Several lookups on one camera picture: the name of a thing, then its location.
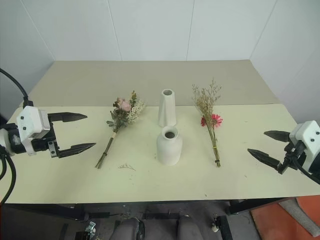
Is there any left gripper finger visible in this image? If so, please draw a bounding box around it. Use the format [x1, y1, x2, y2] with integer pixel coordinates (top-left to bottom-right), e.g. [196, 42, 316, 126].
[58, 142, 97, 159]
[48, 111, 89, 124]

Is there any tall tapered white vase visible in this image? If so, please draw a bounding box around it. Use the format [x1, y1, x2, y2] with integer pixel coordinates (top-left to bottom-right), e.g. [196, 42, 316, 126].
[157, 88, 177, 128]

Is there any pink rose flower bouquet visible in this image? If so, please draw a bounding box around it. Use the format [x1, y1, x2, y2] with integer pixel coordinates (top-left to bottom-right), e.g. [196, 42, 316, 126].
[94, 90, 147, 170]

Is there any dried bouquet with red flower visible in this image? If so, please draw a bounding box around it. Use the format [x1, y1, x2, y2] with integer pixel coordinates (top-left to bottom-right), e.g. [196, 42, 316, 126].
[191, 77, 224, 169]

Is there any black table frame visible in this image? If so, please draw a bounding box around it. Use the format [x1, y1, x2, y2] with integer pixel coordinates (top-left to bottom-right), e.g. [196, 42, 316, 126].
[0, 196, 302, 240]

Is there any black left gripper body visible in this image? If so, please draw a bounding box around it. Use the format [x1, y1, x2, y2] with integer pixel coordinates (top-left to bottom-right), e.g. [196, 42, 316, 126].
[30, 113, 61, 159]

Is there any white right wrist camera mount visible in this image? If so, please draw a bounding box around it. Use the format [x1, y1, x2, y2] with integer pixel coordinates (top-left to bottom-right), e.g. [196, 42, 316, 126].
[288, 120, 320, 176]

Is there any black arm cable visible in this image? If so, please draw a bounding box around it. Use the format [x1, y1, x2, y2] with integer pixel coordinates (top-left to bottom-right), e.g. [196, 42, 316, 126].
[0, 146, 17, 205]
[0, 67, 34, 108]
[296, 163, 320, 185]

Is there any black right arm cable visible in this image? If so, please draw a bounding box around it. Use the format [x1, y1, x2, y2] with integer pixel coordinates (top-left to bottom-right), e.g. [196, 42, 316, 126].
[296, 163, 320, 185]

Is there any round white bottle vase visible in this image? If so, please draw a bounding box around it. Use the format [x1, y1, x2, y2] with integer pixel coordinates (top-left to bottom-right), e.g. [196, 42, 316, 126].
[156, 125, 184, 167]

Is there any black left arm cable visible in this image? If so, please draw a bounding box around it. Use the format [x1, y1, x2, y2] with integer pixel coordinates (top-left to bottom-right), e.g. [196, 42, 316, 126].
[0, 146, 17, 205]
[0, 67, 34, 108]

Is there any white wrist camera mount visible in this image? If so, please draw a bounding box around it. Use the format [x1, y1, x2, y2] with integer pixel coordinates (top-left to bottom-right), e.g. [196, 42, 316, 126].
[288, 120, 320, 176]
[15, 105, 51, 156]

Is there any orange floor mat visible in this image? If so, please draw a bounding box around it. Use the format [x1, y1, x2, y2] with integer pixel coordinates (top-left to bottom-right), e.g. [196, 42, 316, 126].
[249, 195, 320, 240]

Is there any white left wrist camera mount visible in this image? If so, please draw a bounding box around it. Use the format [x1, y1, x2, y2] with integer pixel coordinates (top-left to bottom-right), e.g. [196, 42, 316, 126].
[15, 105, 51, 156]

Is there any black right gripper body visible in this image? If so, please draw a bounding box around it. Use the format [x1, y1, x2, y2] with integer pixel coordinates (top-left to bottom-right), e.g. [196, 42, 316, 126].
[277, 140, 308, 175]

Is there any small loose dried twig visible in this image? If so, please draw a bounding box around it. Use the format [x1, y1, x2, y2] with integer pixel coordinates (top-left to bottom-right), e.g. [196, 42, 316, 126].
[117, 163, 137, 172]

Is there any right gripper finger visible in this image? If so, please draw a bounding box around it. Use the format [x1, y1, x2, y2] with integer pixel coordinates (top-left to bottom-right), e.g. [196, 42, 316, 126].
[247, 148, 284, 173]
[263, 130, 292, 144]

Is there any caster wheel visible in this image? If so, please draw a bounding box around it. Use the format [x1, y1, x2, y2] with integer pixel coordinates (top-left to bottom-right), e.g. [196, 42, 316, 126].
[85, 220, 98, 236]
[211, 216, 222, 233]

